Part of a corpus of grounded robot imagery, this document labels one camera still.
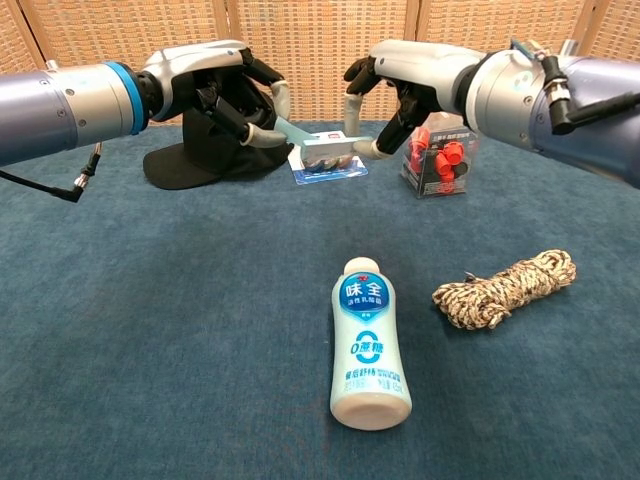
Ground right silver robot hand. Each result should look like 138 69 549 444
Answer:
342 39 484 160

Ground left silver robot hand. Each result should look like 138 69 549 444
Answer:
135 39 296 150

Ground black baseball cap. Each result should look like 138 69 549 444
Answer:
143 82 296 192

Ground clear box red black parts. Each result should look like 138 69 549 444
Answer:
399 112 481 200

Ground woven rattan folding screen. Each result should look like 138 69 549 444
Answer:
0 0 640 133

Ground correction tape blister pack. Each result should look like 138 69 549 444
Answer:
287 130 370 187

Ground blue felt table cover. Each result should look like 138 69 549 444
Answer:
0 115 640 480

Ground white yogurt drink bottle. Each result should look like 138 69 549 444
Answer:
328 256 414 431

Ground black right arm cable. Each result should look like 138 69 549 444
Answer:
542 53 640 136

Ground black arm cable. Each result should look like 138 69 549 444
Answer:
0 142 104 204
542 53 640 136

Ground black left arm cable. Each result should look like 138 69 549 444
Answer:
0 142 104 204

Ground beige braided rope bundle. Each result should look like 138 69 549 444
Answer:
431 249 578 331

